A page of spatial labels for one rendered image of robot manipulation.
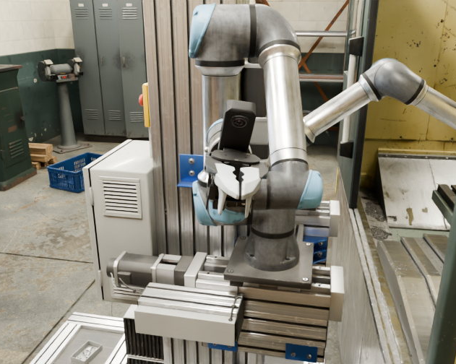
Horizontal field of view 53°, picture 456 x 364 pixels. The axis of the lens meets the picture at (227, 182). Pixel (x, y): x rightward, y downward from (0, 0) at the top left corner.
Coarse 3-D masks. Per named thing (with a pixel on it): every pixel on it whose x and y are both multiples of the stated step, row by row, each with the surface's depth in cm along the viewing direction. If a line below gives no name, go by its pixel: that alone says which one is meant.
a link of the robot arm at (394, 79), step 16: (384, 64) 156; (400, 64) 153; (384, 80) 153; (400, 80) 150; (416, 80) 149; (400, 96) 151; (416, 96) 149; (432, 96) 150; (432, 112) 152; (448, 112) 150
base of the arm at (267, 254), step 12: (252, 228) 120; (252, 240) 121; (264, 240) 118; (276, 240) 117; (288, 240) 119; (252, 252) 122; (264, 252) 118; (276, 252) 118; (288, 252) 120; (252, 264) 120; (264, 264) 118; (276, 264) 118; (288, 264) 119
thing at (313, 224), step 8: (320, 208) 173; (328, 208) 172; (336, 208) 168; (296, 216) 166; (304, 216) 166; (312, 216) 165; (320, 216) 165; (336, 216) 163; (304, 224) 167; (312, 224) 166; (320, 224) 165; (328, 224) 165; (336, 224) 164; (304, 232) 168; (312, 232) 167; (320, 232) 166; (328, 232) 166; (336, 232) 165
